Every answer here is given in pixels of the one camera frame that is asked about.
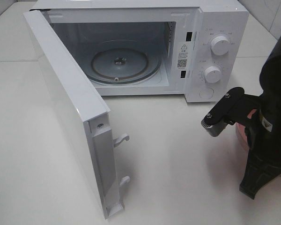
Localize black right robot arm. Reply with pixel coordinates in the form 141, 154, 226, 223
201, 36, 281, 199

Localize white warning label sticker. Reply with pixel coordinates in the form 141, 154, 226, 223
176, 42, 192, 70

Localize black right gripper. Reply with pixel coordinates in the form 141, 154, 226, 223
201, 87, 281, 199

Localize white microwave oven body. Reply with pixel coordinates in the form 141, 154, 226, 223
28, 0, 249, 102

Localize white upper microwave knob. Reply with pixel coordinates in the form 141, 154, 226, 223
210, 34, 230, 56

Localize white microwave knob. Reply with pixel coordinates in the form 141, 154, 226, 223
203, 66, 222, 83
210, 34, 230, 56

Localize pink round plate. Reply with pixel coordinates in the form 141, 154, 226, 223
236, 109, 257, 152

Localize white lower microwave knob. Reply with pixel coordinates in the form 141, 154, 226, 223
203, 66, 222, 83

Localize round microwave door button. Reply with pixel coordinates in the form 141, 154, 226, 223
199, 87, 214, 100

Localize glass microwave turntable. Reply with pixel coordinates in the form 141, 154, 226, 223
86, 40, 163, 85

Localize white microwave door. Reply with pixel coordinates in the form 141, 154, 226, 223
23, 10, 130, 218

